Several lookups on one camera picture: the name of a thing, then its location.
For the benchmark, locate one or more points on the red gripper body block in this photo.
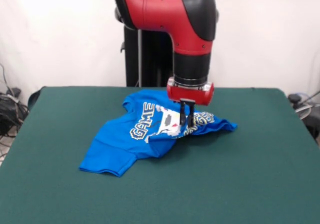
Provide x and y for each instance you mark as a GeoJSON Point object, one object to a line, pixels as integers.
{"type": "Point", "coordinates": [190, 95]}

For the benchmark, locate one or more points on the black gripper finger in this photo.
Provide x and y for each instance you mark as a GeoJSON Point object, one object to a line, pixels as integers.
{"type": "Point", "coordinates": [183, 112]}
{"type": "Point", "coordinates": [191, 115]}

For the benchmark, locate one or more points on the blue printed t-shirt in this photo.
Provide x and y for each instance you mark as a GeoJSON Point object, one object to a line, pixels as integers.
{"type": "Point", "coordinates": [112, 153]}

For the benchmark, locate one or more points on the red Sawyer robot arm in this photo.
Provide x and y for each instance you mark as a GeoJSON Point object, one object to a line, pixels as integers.
{"type": "Point", "coordinates": [175, 8]}

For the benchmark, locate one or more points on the dark green table cloth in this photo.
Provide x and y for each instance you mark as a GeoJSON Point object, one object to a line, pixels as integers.
{"type": "Point", "coordinates": [225, 171]}

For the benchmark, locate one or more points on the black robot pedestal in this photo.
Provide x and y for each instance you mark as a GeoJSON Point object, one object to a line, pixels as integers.
{"type": "Point", "coordinates": [145, 58]}

